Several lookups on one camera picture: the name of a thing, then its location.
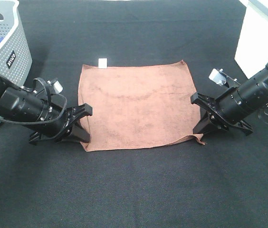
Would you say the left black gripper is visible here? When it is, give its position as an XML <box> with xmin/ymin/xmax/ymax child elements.
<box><xmin>28</xmin><ymin>103</ymin><xmax>93</xmax><ymax>145</ymax></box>

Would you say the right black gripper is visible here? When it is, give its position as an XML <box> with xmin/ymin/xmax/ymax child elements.
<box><xmin>190</xmin><ymin>92</ymin><xmax>253</xmax><ymax>136</ymax></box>

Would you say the brown microfibre towel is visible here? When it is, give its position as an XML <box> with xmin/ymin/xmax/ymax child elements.
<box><xmin>78</xmin><ymin>61</ymin><xmax>202</xmax><ymax>152</ymax></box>

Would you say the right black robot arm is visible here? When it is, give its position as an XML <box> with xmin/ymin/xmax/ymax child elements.
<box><xmin>191</xmin><ymin>63</ymin><xmax>268</xmax><ymax>135</ymax></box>

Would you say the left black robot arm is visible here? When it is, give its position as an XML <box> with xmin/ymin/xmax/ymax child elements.
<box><xmin>0</xmin><ymin>76</ymin><xmax>93</xmax><ymax>145</ymax></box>

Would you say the white towel care label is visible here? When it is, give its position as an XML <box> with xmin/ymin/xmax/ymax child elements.
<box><xmin>98</xmin><ymin>58</ymin><xmax>107</xmax><ymax>69</ymax></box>

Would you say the black table cover cloth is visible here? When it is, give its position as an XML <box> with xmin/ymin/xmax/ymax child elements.
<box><xmin>0</xmin><ymin>0</ymin><xmax>268</xmax><ymax>228</ymax></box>

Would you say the grey perforated laundry basket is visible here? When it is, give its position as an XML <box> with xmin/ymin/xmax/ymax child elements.
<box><xmin>0</xmin><ymin>0</ymin><xmax>33</xmax><ymax>133</ymax></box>

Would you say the white storage bin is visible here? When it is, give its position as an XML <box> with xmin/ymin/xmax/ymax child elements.
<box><xmin>234</xmin><ymin>0</ymin><xmax>268</xmax><ymax>78</ymax></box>

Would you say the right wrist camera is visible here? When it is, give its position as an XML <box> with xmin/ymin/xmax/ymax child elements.
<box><xmin>208</xmin><ymin>68</ymin><xmax>227</xmax><ymax>86</ymax></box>

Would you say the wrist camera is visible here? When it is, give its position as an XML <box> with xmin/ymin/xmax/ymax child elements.
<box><xmin>208</xmin><ymin>68</ymin><xmax>227</xmax><ymax>86</ymax></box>
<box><xmin>48</xmin><ymin>79</ymin><xmax>63</xmax><ymax>94</ymax></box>

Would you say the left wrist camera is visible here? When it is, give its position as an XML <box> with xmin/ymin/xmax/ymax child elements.
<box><xmin>48</xmin><ymin>79</ymin><xmax>63</xmax><ymax>94</ymax></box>

